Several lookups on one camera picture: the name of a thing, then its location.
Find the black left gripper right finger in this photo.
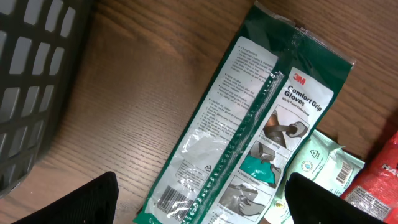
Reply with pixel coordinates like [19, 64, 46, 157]
[285, 172, 384, 224]

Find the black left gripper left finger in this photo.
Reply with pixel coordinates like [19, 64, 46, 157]
[13, 172, 119, 224]

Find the light blue tissue pack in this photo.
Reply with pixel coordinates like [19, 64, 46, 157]
[264, 130, 364, 223]

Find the green white package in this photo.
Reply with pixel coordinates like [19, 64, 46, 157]
[134, 2, 355, 224]

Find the grey plastic mesh basket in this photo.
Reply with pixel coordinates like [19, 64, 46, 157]
[1, 0, 93, 197]

